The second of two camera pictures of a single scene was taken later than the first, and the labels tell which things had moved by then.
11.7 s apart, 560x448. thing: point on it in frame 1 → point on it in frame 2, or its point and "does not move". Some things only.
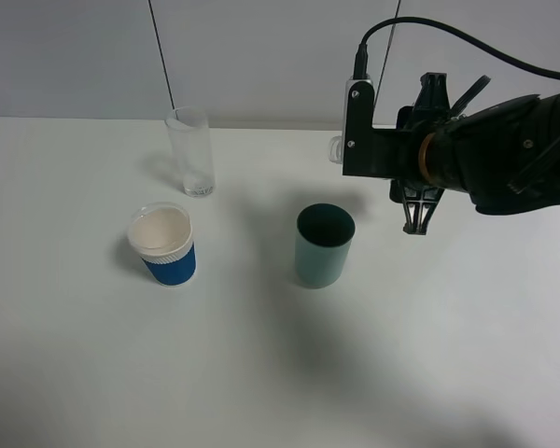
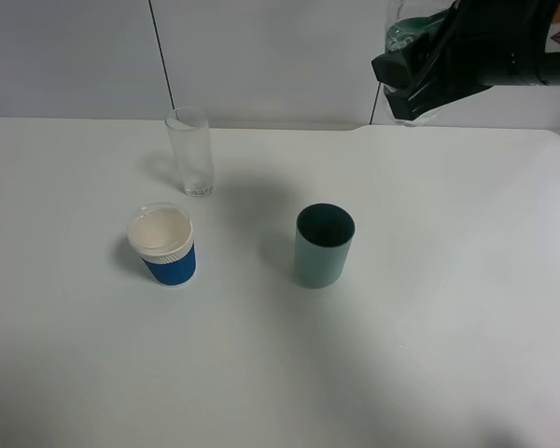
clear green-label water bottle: (335, 149) → (399, 32)
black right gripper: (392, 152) → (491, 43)
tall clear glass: (189, 130) does not move
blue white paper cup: (161, 234) does not move
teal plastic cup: (323, 238) does not move
